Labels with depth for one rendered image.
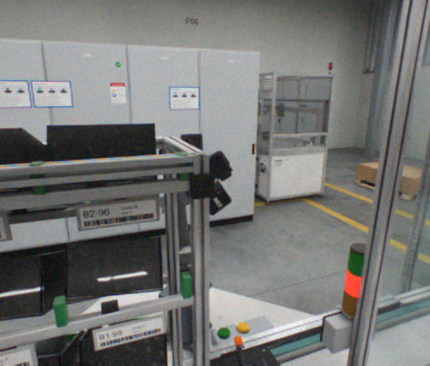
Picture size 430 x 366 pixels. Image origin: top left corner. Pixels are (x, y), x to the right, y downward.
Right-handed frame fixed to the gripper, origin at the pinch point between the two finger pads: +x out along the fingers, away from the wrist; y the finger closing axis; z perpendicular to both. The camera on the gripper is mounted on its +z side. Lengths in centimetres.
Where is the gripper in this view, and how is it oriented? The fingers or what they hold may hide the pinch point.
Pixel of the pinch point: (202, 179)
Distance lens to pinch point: 64.7
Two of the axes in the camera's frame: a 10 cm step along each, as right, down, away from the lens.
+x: 2.0, 1.0, -9.8
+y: 5.6, 8.0, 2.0
